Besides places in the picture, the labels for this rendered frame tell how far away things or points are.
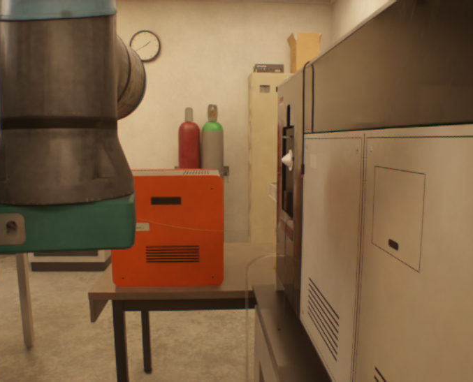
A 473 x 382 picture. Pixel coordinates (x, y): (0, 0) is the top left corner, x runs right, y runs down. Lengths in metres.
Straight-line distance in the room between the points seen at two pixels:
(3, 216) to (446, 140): 0.49
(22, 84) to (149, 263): 1.18
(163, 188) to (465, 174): 1.27
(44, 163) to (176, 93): 4.18
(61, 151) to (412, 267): 0.42
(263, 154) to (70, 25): 3.83
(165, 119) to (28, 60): 4.14
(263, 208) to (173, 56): 1.89
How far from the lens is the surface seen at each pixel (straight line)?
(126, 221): 0.51
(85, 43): 0.54
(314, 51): 4.49
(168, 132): 4.64
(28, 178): 0.51
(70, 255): 4.30
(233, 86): 4.66
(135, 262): 1.63
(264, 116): 4.29
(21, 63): 0.54
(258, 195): 4.31
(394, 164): 0.55
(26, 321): 2.89
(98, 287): 1.69
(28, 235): 0.53
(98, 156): 0.53
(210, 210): 1.56
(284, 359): 1.08
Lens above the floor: 1.26
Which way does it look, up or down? 7 degrees down
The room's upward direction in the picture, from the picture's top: straight up
